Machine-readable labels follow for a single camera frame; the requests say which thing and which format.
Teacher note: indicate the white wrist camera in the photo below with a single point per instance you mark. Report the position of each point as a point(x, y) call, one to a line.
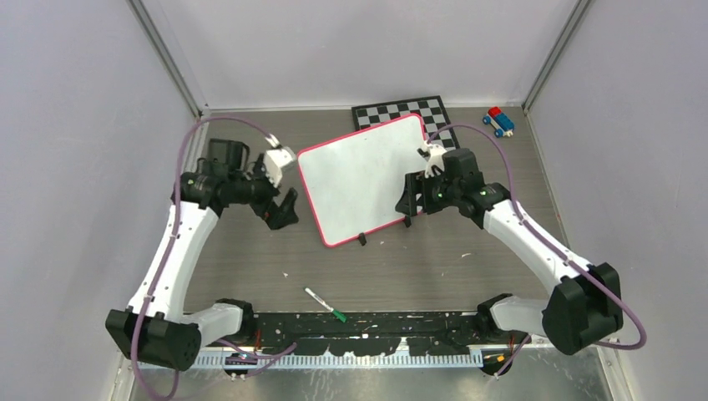
point(433, 155)
point(276, 162)

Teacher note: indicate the slotted cable duct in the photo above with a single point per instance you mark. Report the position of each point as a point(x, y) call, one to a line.
point(220, 359)

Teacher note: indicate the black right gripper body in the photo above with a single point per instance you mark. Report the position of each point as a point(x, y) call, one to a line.
point(439, 192)

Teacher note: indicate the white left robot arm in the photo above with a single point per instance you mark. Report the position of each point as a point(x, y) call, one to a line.
point(155, 328)

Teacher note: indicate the toy brick car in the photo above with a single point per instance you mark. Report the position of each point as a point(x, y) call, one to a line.
point(502, 125)

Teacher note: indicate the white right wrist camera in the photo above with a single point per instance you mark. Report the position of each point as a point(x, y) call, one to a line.
point(433, 155)

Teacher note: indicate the red-framed whiteboard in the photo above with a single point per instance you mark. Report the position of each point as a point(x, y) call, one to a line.
point(353, 182)

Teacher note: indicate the green whiteboard marker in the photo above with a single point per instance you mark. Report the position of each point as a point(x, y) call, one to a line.
point(336, 313)

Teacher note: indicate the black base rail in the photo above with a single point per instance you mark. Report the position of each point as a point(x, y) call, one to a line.
point(366, 334)

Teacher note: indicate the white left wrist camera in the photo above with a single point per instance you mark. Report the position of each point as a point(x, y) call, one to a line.
point(276, 162)

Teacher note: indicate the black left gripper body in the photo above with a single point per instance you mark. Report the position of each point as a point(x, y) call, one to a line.
point(257, 191)

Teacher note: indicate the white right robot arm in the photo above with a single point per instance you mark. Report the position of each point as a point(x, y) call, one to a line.
point(583, 303)

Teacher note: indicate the black and white chessboard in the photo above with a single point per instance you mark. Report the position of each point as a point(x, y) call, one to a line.
point(430, 108)

